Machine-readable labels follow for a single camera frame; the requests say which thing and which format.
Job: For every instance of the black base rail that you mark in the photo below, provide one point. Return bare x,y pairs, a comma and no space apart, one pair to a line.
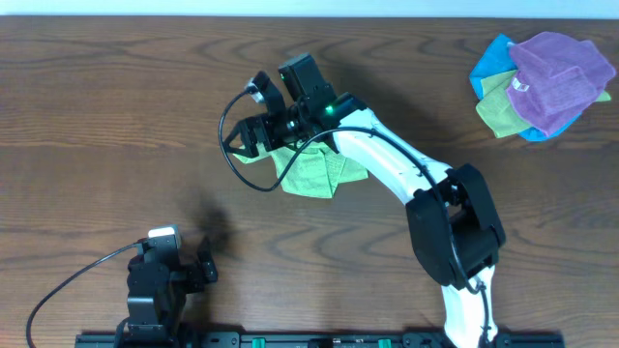
405,340

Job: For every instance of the blue microfiber cloth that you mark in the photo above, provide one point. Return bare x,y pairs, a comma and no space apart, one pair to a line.
493,60

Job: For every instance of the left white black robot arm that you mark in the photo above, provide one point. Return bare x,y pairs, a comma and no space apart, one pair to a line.
159,284

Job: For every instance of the light green microfiber cloth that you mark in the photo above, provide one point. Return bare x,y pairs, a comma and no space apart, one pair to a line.
318,171

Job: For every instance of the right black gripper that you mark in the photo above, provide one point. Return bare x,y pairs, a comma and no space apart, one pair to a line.
258,133

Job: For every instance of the olive green microfiber cloth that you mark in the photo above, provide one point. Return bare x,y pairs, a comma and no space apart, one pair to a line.
514,101

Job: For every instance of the purple microfiber cloth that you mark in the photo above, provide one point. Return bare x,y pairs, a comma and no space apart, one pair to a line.
550,53

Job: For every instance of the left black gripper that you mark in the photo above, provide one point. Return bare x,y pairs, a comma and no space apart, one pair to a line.
194,276

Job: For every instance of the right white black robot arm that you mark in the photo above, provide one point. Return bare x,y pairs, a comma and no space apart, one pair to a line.
454,227

